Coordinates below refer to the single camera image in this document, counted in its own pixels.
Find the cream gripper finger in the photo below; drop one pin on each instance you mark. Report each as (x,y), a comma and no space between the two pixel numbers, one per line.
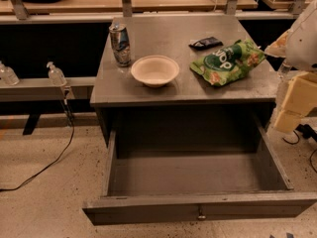
(297,97)
(277,49)

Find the green rice chip bag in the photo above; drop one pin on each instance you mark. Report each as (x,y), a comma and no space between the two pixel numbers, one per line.
(230,63)

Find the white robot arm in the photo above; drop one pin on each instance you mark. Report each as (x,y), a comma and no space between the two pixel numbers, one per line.
(301,51)

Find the open grey top drawer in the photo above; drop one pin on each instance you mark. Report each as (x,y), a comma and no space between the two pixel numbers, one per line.
(166,171)

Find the clear bottle at right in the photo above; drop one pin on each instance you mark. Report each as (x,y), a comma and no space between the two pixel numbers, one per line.
(284,69)

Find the small black snack packet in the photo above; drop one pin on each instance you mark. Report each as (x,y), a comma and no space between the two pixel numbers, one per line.
(206,43)

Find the white paper bowl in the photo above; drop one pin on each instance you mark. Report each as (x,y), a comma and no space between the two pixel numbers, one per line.
(155,71)

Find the crushed silver blue can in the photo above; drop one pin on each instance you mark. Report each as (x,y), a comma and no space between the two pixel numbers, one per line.
(120,43)

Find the clear pump bottle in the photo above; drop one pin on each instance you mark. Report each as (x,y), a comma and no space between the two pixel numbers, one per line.
(56,75)

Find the clear bottle at left edge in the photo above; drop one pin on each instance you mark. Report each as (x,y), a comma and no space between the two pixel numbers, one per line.
(8,75)

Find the black cable plug right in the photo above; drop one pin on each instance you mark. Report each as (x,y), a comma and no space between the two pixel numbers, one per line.
(307,132)

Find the grey metal shelf rail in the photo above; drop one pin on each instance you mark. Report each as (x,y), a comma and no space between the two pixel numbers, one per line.
(42,89)

